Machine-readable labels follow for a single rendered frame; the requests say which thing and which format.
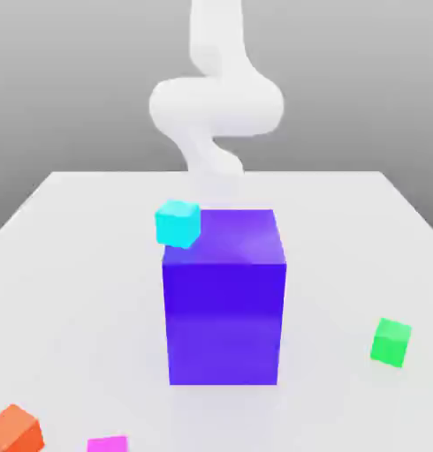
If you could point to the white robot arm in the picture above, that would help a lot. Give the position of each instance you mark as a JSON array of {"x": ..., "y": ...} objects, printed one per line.
[{"x": 216, "y": 106}]

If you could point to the small magenta cube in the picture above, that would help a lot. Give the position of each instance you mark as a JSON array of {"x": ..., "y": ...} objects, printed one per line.
[{"x": 107, "y": 445}]

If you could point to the small green cube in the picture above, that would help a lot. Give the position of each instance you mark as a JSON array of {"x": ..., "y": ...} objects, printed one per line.
[{"x": 389, "y": 344}]

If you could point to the small cyan cube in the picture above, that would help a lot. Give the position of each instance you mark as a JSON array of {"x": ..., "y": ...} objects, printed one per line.
[{"x": 177, "y": 226}]

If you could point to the small orange cube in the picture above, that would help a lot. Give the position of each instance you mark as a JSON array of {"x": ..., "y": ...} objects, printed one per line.
[{"x": 15, "y": 430}]

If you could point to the large purple box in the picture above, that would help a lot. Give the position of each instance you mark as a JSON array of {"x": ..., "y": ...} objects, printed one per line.
[{"x": 223, "y": 317}]

